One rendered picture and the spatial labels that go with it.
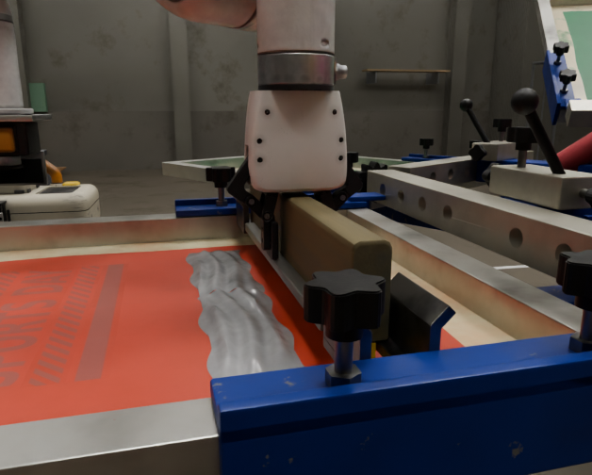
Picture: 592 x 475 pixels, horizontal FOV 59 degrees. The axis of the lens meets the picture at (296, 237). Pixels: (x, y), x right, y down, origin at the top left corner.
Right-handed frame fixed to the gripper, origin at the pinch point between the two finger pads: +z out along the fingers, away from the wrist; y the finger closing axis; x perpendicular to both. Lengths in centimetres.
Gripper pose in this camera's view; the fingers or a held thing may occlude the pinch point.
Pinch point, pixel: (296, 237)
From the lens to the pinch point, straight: 55.4
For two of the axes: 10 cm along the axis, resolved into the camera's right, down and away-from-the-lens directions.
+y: -9.7, 0.6, -2.5
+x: 2.5, 2.3, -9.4
